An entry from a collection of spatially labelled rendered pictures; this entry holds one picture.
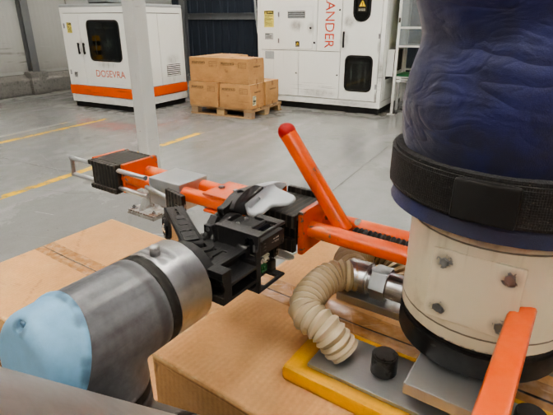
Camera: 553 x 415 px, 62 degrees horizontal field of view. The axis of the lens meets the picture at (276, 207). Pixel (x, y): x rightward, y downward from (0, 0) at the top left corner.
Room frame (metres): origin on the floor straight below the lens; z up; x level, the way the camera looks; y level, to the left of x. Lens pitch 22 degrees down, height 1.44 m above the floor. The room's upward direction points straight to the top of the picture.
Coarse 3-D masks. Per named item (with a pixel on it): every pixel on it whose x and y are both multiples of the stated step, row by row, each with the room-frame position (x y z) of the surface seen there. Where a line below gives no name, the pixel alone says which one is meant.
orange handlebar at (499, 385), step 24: (192, 192) 0.64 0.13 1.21; (216, 192) 0.62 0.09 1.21; (336, 240) 0.50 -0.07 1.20; (360, 240) 0.48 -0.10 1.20; (384, 240) 0.48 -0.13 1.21; (528, 312) 0.34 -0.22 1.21; (504, 336) 0.30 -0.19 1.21; (528, 336) 0.31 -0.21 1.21; (504, 360) 0.28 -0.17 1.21; (504, 384) 0.25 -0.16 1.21; (480, 408) 0.23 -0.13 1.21; (504, 408) 0.23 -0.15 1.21
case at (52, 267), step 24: (72, 240) 1.01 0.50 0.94; (96, 240) 1.01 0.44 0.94; (120, 240) 1.01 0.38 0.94; (144, 240) 1.01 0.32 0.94; (0, 264) 0.89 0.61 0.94; (24, 264) 0.89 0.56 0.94; (48, 264) 0.89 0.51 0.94; (72, 264) 0.89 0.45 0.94; (96, 264) 0.89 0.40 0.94; (0, 288) 0.79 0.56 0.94; (24, 288) 0.79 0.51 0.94; (48, 288) 0.79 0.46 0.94; (0, 312) 0.71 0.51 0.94; (0, 360) 0.73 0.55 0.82
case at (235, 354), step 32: (320, 256) 0.69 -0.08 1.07; (288, 288) 0.59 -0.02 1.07; (224, 320) 0.51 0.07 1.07; (256, 320) 0.51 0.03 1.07; (288, 320) 0.51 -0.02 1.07; (352, 320) 0.51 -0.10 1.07; (384, 320) 0.51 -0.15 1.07; (160, 352) 0.45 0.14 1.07; (192, 352) 0.45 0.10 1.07; (224, 352) 0.45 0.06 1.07; (256, 352) 0.45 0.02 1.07; (288, 352) 0.45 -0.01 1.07; (416, 352) 0.45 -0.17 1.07; (160, 384) 0.44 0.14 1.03; (192, 384) 0.41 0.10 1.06; (224, 384) 0.40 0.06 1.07; (256, 384) 0.40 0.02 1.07; (288, 384) 0.40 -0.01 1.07; (544, 384) 0.40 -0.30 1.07
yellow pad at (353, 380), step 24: (288, 360) 0.42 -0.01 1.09; (312, 360) 0.41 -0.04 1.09; (360, 360) 0.41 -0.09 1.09; (384, 360) 0.38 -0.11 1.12; (408, 360) 0.41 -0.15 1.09; (312, 384) 0.38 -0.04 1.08; (336, 384) 0.38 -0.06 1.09; (360, 384) 0.37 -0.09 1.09; (384, 384) 0.37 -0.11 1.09; (360, 408) 0.35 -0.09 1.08; (384, 408) 0.34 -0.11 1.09; (408, 408) 0.34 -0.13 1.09; (432, 408) 0.34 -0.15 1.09; (528, 408) 0.32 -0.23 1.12
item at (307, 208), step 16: (288, 192) 0.62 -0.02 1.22; (304, 192) 0.61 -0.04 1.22; (272, 208) 0.54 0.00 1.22; (288, 208) 0.55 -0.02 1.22; (304, 208) 0.53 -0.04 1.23; (320, 208) 0.55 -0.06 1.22; (288, 224) 0.52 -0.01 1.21; (304, 224) 0.52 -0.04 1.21; (288, 240) 0.51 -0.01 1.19; (304, 240) 0.52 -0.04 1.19; (320, 240) 0.55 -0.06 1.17
